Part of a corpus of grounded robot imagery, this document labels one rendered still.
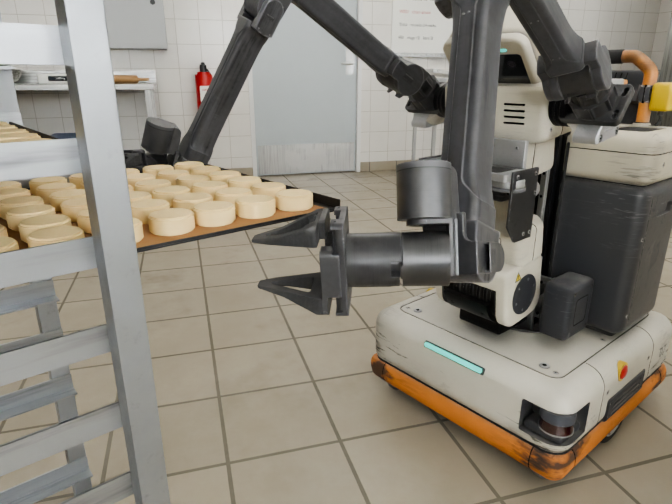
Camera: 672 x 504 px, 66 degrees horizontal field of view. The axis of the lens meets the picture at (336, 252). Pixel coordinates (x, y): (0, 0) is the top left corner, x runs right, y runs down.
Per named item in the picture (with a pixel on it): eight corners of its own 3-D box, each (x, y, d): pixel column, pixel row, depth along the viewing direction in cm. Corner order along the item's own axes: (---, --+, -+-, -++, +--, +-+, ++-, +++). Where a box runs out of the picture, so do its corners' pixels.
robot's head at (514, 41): (490, 52, 128) (469, -1, 118) (572, 48, 113) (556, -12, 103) (461, 93, 125) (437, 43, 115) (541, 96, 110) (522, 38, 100)
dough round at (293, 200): (291, 201, 72) (291, 187, 71) (320, 206, 69) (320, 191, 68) (267, 208, 68) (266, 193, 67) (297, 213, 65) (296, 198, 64)
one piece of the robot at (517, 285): (468, 273, 163) (468, 70, 138) (588, 313, 135) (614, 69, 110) (413, 306, 148) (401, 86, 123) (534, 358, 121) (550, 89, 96)
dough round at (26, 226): (16, 237, 56) (12, 219, 55) (65, 228, 59) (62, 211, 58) (28, 247, 52) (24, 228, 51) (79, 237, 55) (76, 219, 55)
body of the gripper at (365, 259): (330, 318, 53) (402, 317, 52) (324, 225, 49) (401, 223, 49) (336, 289, 59) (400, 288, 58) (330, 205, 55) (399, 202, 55)
